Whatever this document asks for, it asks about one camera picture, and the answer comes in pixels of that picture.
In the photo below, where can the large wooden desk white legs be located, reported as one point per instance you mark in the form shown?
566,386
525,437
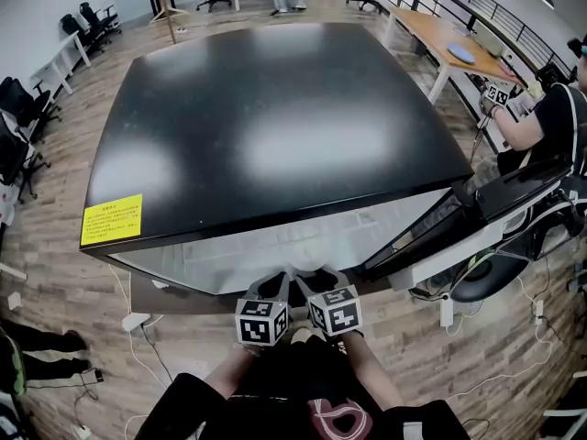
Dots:
426,28

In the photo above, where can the pale grey box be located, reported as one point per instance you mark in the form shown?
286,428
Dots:
490,44

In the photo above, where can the small white floor box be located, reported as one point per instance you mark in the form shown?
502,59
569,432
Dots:
14,300

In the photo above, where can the long white desk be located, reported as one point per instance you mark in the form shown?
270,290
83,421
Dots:
57,58

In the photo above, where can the person's right forearm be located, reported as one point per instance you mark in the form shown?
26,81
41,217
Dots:
371,374

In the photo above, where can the person's white shoe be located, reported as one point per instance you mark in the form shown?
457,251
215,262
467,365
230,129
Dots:
302,335

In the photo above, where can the black metal railing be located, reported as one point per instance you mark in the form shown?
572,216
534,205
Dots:
504,14

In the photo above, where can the small black charger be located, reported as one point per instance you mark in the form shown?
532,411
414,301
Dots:
98,375

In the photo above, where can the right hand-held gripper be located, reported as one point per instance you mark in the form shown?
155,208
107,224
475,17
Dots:
341,319

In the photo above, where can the white power strip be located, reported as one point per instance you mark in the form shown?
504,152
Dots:
539,312
81,431
446,313
135,322

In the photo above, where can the white desk frame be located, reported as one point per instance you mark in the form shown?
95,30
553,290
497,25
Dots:
564,414

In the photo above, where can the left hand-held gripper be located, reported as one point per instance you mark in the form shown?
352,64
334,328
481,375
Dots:
254,330

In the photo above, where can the white table frame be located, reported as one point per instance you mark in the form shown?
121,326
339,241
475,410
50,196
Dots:
11,269

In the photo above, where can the blue round plate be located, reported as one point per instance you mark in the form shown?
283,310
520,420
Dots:
460,52

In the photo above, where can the white red-printed sheet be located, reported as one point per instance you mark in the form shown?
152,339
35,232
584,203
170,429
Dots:
5,204

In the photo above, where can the person's black shirt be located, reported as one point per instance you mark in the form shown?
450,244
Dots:
284,383

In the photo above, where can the black mini fridge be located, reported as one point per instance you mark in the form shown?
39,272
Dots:
275,122

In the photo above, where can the person's left forearm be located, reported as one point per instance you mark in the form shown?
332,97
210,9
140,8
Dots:
229,374

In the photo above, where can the black white-trimmed office chair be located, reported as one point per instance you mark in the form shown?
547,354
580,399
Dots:
486,278

